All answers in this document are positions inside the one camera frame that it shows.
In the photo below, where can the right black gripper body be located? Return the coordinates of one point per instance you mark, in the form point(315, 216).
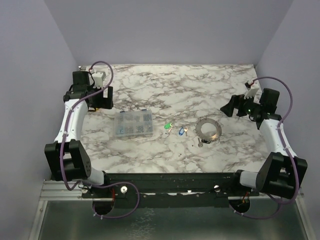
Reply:
point(240, 105)

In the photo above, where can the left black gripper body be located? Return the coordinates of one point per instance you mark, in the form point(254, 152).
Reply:
point(97, 100)

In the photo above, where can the large metal key ring disc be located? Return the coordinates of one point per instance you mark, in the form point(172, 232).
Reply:
point(208, 129)

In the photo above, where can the blue key tag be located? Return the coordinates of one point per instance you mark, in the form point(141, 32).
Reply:
point(183, 131)

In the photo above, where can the green key tag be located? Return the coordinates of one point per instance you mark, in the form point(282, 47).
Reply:
point(169, 126)

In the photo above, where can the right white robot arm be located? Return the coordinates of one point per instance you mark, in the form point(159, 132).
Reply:
point(283, 171)

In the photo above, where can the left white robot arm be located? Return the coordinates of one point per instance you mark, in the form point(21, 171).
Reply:
point(66, 156)

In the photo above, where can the clear plastic parts box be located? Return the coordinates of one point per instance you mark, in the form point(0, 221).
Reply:
point(133, 123)

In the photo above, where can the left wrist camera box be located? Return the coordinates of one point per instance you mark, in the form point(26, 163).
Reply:
point(98, 78)

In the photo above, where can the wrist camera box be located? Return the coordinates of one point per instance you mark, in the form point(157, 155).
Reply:
point(98, 78)
point(252, 88)

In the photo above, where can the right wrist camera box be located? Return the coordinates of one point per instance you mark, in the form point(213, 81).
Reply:
point(252, 88)

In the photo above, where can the aluminium frame rail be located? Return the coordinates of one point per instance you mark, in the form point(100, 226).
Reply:
point(51, 191)

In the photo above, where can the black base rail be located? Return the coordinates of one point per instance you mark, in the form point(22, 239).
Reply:
point(169, 190)

